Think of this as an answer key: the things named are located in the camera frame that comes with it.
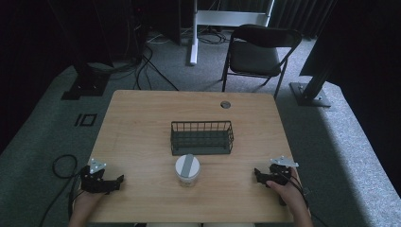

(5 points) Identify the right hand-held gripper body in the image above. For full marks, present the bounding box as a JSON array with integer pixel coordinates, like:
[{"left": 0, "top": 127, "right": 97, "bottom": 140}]
[{"left": 264, "top": 155, "right": 300, "bottom": 187}]

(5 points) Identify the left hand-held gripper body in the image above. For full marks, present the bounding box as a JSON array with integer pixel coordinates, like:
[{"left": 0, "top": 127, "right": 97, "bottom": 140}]
[{"left": 79, "top": 158, "right": 112, "bottom": 194}]

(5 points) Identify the person's left hand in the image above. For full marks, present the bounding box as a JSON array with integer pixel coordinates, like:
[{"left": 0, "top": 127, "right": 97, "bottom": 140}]
[{"left": 73, "top": 189, "right": 105, "bottom": 218}]

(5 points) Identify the person's right hand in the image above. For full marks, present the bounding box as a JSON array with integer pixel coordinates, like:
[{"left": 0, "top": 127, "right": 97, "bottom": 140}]
[{"left": 266, "top": 167, "right": 305, "bottom": 209}]

